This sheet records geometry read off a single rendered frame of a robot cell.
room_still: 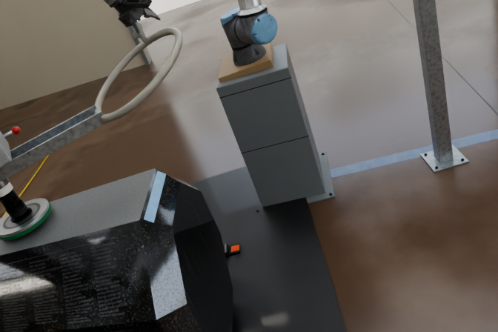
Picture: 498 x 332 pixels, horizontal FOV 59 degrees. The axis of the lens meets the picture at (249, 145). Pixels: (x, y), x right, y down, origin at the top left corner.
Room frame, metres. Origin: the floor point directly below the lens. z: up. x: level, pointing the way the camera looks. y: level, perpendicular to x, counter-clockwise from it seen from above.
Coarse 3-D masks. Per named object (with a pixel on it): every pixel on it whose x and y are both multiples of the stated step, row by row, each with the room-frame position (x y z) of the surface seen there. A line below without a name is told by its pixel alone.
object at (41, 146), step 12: (96, 108) 1.78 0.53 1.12; (72, 120) 1.74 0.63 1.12; (84, 120) 1.65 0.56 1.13; (96, 120) 1.66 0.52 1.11; (48, 132) 1.70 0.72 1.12; (60, 132) 1.71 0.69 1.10; (72, 132) 1.63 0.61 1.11; (84, 132) 1.64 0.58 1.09; (24, 144) 1.66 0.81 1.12; (36, 144) 1.68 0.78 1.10; (48, 144) 1.59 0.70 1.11; (60, 144) 1.60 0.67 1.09; (12, 156) 1.64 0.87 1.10; (24, 156) 1.56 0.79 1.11; (36, 156) 1.57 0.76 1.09; (0, 168) 1.52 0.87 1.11; (12, 168) 1.53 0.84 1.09; (0, 180) 1.51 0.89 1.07
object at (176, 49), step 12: (156, 36) 1.97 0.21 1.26; (180, 36) 1.76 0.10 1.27; (144, 48) 2.02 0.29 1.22; (180, 48) 1.70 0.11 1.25; (168, 60) 1.63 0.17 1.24; (120, 72) 2.00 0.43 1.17; (168, 72) 1.61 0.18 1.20; (108, 84) 1.94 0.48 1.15; (156, 84) 1.58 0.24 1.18; (144, 96) 1.56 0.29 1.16; (120, 108) 1.59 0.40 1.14; (132, 108) 1.57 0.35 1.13; (108, 120) 1.63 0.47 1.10
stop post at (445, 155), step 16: (416, 0) 2.05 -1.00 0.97; (432, 0) 2.02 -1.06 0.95; (416, 16) 2.08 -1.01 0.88; (432, 16) 2.02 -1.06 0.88; (432, 32) 2.02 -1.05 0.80; (432, 48) 2.03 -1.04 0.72; (432, 64) 2.03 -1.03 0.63; (432, 80) 2.03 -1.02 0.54; (432, 96) 2.03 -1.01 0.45; (432, 112) 2.04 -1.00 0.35; (432, 128) 2.07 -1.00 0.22; (448, 128) 2.02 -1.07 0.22; (448, 144) 2.02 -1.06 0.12; (432, 160) 2.08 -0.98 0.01; (448, 160) 2.02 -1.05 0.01; (464, 160) 1.97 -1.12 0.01
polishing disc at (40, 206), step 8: (32, 200) 1.66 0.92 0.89; (40, 200) 1.63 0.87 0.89; (32, 208) 1.59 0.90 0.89; (40, 208) 1.56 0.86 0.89; (48, 208) 1.56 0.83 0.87; (8, 216) 1.60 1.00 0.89; (32, 216) 1.52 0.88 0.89; (40, 216) 1.51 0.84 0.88; (0, 224) 1.56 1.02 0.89; (8, 224) 1.53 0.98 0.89; (16, 224) 1.51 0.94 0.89; (24, 224) 1.49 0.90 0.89; (32, 224) 1.48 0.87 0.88; (0, 232) 1.49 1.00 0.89; (8, 232) 1.47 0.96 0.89; (16, 232) 1.46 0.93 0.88
